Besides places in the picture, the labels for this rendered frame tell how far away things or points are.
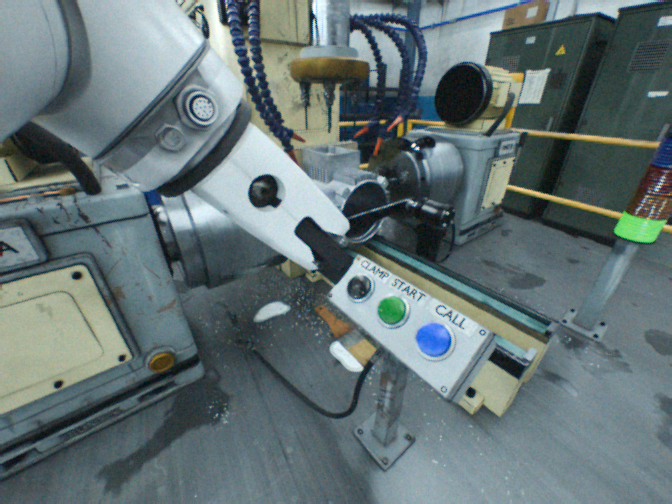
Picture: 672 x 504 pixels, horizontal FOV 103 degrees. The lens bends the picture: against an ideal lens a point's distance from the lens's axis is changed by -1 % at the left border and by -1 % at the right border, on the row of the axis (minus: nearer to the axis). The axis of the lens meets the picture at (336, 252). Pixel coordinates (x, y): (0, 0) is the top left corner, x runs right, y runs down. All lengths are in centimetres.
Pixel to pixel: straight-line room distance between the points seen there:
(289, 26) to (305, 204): 77
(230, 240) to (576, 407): 66
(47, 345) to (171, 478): 24
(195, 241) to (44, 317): 20
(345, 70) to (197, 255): 46
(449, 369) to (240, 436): 36
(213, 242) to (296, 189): 33
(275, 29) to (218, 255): 61
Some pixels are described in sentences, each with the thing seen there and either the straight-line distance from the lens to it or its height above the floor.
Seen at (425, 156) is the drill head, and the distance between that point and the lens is 82.
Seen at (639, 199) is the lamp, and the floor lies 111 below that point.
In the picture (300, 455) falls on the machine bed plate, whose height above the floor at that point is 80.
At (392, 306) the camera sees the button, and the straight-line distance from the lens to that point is 29.
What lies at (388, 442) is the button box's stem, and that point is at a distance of 50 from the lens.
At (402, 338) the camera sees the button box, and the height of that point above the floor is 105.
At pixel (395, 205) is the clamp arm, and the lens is 72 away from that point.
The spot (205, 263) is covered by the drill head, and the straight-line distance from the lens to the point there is 50.
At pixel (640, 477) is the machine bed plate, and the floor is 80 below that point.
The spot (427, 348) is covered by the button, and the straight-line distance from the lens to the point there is 27.
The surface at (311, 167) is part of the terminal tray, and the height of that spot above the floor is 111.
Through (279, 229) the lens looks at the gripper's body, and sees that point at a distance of 17.
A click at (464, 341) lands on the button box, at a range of 27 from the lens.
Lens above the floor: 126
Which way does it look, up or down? 29 degrees down
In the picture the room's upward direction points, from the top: straight up
